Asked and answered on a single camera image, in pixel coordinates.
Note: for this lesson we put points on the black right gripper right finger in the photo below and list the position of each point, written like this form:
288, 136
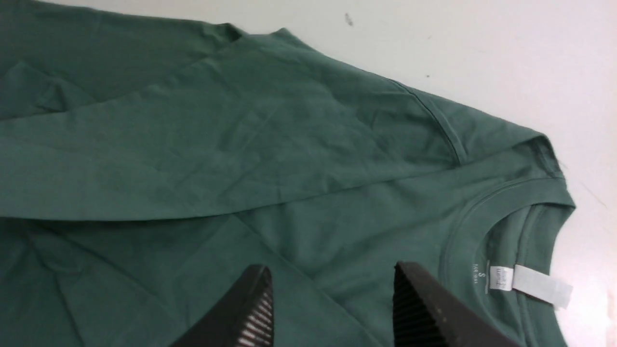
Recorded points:
425, 314

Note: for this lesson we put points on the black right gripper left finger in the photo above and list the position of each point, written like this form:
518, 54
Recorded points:
243, 317

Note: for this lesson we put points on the green long-sleeved shirt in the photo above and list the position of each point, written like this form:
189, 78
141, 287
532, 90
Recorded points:
146, 162

